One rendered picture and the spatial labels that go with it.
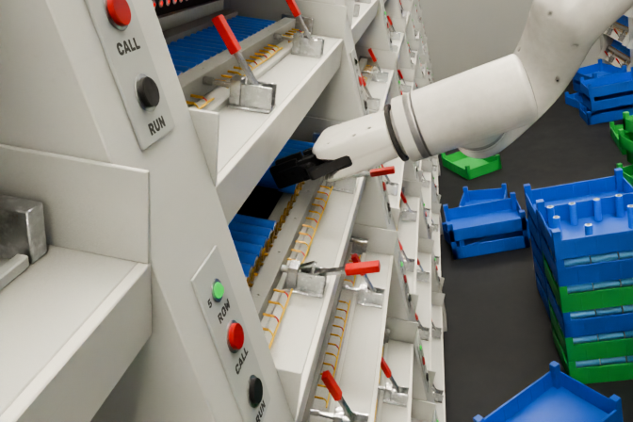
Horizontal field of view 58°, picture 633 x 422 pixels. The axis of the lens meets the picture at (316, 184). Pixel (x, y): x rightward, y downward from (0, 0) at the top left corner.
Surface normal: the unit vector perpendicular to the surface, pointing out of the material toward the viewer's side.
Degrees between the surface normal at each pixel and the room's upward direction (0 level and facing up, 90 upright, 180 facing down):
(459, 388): 0
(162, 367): 90
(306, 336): 21
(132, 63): 90
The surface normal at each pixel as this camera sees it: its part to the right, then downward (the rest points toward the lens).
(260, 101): -0.18, 0.39
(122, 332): 0.98, 0.17
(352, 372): 0.11, -0.91
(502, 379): -0.25, -0.91
